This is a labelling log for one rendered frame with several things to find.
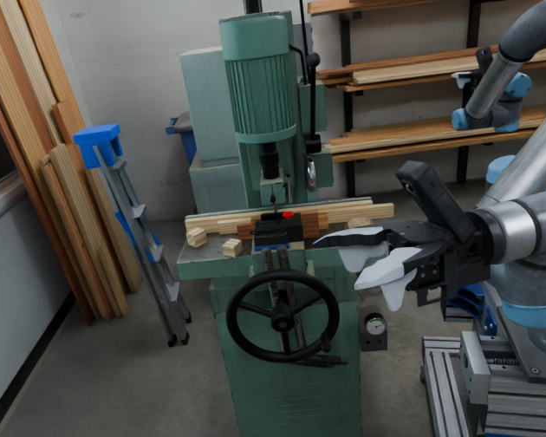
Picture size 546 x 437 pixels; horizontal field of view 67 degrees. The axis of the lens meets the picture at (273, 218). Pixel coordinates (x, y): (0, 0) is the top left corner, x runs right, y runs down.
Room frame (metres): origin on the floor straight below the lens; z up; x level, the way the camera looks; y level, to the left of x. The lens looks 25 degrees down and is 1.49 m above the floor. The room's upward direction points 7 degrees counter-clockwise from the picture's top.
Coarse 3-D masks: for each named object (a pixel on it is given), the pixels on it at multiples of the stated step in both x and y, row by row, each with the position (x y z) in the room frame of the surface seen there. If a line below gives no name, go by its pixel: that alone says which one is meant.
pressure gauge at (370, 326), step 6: (366, 318) 0.97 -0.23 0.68; (372, 318) 0.95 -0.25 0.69; (378, 318) 0.95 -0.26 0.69; (384, 318) 0.96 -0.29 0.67; (366, 324) 0.95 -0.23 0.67; (372, 324) 0.95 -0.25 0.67; (378, 324) 0.95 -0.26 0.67; (384, 324) 0.95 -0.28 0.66; (372, 330) 0.95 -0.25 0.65; (378, 330) 0.95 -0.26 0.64; (384, 330) 0.95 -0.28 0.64
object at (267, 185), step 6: (282, 168) 1.27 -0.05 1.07; (282, 174) 1.21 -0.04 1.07; (264, 180) 1.17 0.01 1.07; (270, 180) 1.16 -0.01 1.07; (276, 180) 1.16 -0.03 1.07; (282, 180) 1.15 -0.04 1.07; (264, 186) 1.14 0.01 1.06; (270, 186) 1.14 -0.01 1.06; (276, 186) 1.14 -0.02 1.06; (282, 186) 1.14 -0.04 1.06; (264, 192) 1.14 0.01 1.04; (270, 192) 1.14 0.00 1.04; (276, 192) 1.14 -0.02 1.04; (282, 192) 1.14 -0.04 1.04; (264, 198) 1.14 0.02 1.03; (276, 198) 1.14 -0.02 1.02; (282, 198) 1.14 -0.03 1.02; (264, 204) 1.14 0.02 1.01; (270, 204) 1.14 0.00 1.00; (276, 204) 1.14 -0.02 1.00
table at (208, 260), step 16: (336, 224) 1.16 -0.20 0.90; (208, 240) 1.16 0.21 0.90; (224, 240) 1.15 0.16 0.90; (304, 240) 1.08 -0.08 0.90; (192, 256) 1.07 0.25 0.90; (208, 256) 1.06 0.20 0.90; (224, 256) 1.05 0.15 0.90; (240, 256) 1.04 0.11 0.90; (320, 256) 1.02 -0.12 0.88; (336, 256) 1.02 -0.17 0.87; (384, 256) 1.01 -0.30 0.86; (192, 272) 1.04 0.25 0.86; (208, 272) 1.04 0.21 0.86; (224, 272) 1.04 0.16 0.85; (240, 272) 1.03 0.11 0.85; (256, 288) 0.94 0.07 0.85
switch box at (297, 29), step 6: (294, 24) 1.45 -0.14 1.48; (300, 24) 1.45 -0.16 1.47; (306, 24) 1.45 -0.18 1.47; (294, 30) 1.45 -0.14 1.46; (300, 30) 1.45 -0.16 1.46; (306, 30) 1.45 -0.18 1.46; (294, 36) 1.45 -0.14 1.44; (300, 36) 1.45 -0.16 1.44; (294, 42) 1.45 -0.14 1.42; (300, 42) 1.45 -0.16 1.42; (300, 48) 1.45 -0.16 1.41; (312, 48) 1.46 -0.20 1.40; (300, 60) 1.45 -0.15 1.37; (300, 66) 1.45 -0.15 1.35; (306, 66) 1.45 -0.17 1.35; (300, 72) 1.45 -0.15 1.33; (306, 72) 1.45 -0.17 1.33
